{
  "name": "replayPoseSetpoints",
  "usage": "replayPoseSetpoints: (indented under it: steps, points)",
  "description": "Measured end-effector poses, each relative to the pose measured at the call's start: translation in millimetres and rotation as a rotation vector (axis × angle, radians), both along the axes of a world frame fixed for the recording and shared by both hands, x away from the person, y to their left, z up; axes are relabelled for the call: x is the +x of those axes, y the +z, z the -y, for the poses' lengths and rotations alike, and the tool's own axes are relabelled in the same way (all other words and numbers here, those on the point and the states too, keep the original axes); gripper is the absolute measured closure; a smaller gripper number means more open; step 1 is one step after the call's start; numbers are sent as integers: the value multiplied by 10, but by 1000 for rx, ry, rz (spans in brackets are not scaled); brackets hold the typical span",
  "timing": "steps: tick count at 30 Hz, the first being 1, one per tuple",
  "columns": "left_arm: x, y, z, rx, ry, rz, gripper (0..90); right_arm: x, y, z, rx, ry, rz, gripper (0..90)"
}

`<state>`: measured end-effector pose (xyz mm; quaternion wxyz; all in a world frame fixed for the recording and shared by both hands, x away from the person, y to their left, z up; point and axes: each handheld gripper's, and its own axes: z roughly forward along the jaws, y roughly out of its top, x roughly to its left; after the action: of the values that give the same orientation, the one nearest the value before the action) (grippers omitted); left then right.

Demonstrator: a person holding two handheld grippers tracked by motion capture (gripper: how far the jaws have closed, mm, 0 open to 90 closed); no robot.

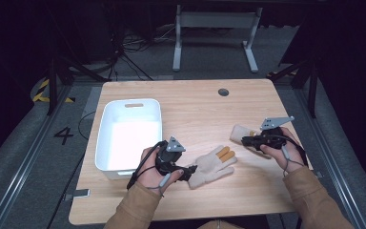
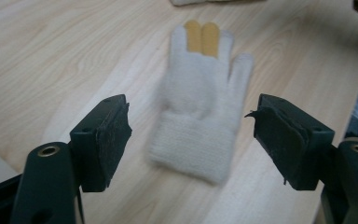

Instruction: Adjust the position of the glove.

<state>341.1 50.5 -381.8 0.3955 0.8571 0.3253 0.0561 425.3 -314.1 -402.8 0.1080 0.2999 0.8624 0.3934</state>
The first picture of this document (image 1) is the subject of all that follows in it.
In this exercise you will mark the beige glove with orange fingers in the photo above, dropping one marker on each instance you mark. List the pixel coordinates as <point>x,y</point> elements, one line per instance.
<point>237,133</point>
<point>211,165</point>

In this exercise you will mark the black metal stand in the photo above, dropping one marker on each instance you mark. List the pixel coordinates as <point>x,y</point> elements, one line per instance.
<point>313,92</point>
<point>52,86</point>

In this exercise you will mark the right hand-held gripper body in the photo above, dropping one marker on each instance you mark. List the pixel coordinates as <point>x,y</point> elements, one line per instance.
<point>271,138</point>

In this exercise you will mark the person's tan trouser leg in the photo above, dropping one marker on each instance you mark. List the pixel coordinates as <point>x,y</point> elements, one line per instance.
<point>219,225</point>

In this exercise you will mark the yellow black floor tape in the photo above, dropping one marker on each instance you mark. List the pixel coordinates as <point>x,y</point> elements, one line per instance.
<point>39,92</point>

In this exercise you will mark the grey metal desk frame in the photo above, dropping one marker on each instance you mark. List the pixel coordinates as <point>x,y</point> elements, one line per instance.
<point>216,19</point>

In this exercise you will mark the white plastic bin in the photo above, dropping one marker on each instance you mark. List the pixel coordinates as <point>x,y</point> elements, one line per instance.
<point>130,143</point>

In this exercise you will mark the person's right hand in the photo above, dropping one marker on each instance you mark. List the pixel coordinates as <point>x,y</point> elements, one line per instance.
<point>290,157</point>

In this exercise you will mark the round grey table grommet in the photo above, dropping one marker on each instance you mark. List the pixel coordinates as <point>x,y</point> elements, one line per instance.
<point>223,92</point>

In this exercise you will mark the person's left hand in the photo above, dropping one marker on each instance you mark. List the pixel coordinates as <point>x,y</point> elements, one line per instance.
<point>151,178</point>

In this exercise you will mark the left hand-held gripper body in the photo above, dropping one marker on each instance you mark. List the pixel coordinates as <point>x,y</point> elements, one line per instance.
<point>166,157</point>

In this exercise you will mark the grey metal table bracket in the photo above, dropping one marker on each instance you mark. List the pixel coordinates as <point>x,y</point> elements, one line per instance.
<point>81,193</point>

